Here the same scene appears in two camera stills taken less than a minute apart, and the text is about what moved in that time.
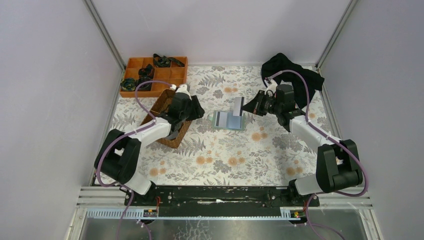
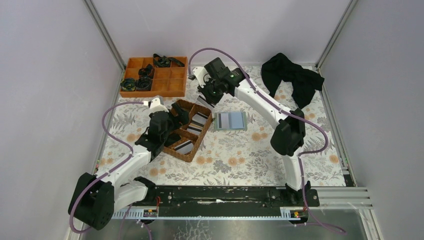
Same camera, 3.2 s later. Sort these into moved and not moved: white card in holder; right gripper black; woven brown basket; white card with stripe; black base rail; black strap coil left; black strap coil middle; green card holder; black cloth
Moved: right gripper black; woven brown basket; white card with stripe
Not moved: green card holder; white card in holder; black strap coil middle; black strap coil left; black cloth; black base rail
